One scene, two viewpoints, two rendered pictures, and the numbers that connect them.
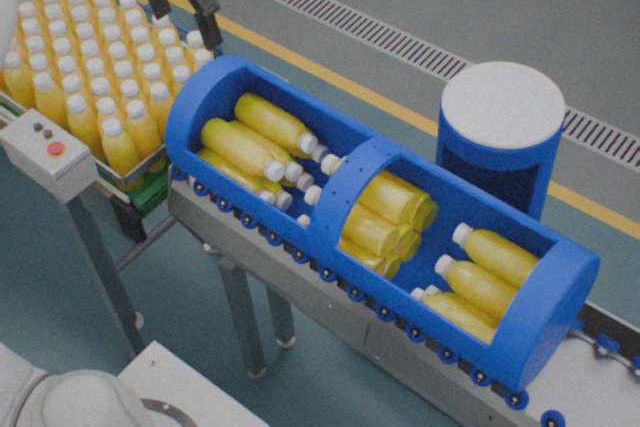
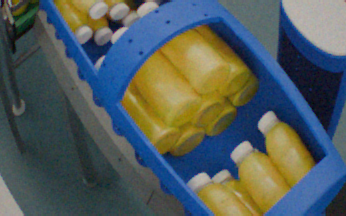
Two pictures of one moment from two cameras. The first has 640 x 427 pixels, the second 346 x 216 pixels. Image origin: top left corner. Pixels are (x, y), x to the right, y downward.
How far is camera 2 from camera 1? 49 cm
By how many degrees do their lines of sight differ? 10
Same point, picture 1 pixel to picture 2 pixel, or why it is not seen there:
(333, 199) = (127, 47)
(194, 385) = not seen: outside the picture
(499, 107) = (321, 16)
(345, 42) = not seen: outside the picture
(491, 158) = (313, 53)
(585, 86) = not seen: outside the picture
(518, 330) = not seen: outside the picture
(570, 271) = (323, 186)
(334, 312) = (123, 167)
